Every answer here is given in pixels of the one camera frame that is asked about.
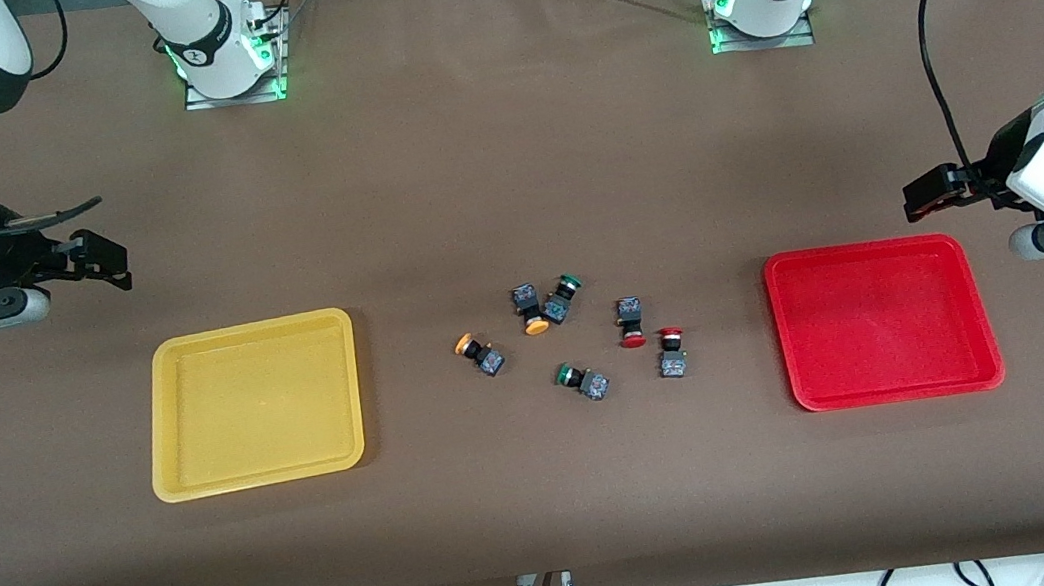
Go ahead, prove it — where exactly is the green push button switch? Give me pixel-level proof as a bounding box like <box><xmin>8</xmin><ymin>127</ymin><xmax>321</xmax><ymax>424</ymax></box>
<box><xmin>539</xmin><ymin>271</ymin><xmax>589</xmax><ymax>327</ymax></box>
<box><xmin>553</xmin><ymin>358</ymin><xmax>613</xmax><ymax>407</ymax></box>

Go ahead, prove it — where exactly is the red plastic tray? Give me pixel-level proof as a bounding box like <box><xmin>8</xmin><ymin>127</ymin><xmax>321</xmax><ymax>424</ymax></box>
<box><xmin>760</xmin><ymin>226</ymin><xmax>1007</xmax><ymax>418</ymax></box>

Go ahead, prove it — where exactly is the brown table cloth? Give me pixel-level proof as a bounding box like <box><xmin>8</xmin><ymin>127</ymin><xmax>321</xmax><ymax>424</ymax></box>
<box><xmin>0</xmin><ymin>0</ymin><xmax>1044</xmax><ymax>586</ymax></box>

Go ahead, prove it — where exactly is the yellow plastic tray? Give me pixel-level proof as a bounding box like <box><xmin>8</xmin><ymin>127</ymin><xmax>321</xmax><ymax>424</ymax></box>
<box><xmin>132</xmin><ymin>304</ymin><xmax>375</xmax><ymax>507</ymax></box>

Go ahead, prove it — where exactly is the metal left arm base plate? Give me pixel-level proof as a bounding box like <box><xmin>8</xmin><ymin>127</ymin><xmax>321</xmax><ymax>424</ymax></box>
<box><xmin>701</xmin><ymin>0</ymin><xmax>817</xmax><ymax>59</ymax></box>

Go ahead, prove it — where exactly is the yellow push button switch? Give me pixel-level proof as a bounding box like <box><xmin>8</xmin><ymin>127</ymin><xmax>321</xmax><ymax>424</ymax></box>
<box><xmin>510</xmin><ymin>281</ymin><xmax>553</xmax><ymax>339</ymax></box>
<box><xmin>453</xmin><ymin>328</ymin><xmax>508</xmax><ymax>382</ymax></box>

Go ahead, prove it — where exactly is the red push button switch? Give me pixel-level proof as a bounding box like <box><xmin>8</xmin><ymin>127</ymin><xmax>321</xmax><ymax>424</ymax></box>
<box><xmin>654</xmin><ymin>323</ymin><xmax>691</xmax><ymax>380</ymax></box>
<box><xmin>613</xmin><ymin>294</ymin><xmax>649</xmax><ymax>351</ymax></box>

